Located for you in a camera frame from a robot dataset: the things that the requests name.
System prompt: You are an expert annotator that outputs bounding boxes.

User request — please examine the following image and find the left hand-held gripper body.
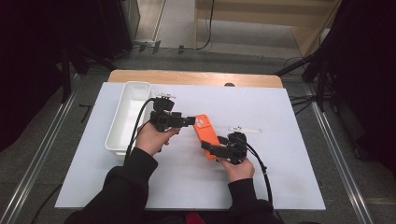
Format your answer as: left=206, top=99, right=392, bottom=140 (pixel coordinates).
left=149, top=91, right=185, bottom=133

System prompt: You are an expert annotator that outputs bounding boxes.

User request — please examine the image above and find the red cloth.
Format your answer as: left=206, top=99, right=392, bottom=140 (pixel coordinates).
left=186, top=211, right=206, bottom=224

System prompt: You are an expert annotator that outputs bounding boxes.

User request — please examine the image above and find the orange phone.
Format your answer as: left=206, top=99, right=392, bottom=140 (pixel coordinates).
left=192, top=113, right=222, bottom=161

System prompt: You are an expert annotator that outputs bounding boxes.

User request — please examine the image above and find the white table board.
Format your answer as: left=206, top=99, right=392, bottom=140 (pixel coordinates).
left=54, top=81, right=327, bottom=212

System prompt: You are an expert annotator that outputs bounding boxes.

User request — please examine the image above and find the white power strip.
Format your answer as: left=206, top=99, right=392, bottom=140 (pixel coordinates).
left=134, top=39, right=157, bottom=48

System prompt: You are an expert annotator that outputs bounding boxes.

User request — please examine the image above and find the black floor cable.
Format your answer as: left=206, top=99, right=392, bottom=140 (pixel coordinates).
left=31, top=183, right=64, bottom=224

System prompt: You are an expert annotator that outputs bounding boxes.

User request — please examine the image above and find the black curtain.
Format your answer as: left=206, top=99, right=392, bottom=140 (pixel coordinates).
left=0, top=0, right=106, bottom=153
left=320, top=0, right=396, bottom=175

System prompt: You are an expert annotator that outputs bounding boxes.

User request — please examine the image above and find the metal floor rail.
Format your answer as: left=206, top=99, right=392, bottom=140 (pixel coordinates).
left=0, top=74, right=79, bottom=224
left=306, top=83, right=375, bottom=224

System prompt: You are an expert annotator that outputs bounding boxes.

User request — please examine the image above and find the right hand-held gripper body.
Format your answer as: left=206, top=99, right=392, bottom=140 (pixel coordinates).
left=218, top=125, right=263, bottom=166

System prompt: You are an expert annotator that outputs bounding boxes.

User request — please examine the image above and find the black stand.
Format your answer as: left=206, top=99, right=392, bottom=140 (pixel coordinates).
left=275, top=46, right=335, bottom=114
left=60, top=43, right=117, bottom=105

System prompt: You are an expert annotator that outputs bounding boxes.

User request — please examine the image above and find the person's left hand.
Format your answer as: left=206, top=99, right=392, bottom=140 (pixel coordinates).
left=134, top=120, right=181, bottom=157

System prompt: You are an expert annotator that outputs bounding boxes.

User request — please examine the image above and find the black equipment cabinet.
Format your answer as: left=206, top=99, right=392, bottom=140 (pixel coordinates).
left=99, top=0, right=141, bottom=61

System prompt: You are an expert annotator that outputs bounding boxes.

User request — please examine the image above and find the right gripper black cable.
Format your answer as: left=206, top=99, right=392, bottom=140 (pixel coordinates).
left=241, top=141, right=275, bottom=206

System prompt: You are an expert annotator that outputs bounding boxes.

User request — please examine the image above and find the person's right hand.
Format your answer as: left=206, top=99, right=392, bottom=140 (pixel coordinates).
left=218, top=155, right=256, bottom=185

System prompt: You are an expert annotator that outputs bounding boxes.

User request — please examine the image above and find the white plastic bin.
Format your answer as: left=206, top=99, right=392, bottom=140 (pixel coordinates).
left=105, top=80, right=153, bottom=161

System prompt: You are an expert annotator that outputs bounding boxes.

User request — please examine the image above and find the light wooden shelf unit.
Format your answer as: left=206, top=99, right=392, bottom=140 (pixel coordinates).
left=194, top=0, right=344, bottom=59

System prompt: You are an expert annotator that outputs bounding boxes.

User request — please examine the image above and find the hanging black cable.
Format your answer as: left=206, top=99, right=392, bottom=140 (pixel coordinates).
left=195, top=0, right=216, bottom=51

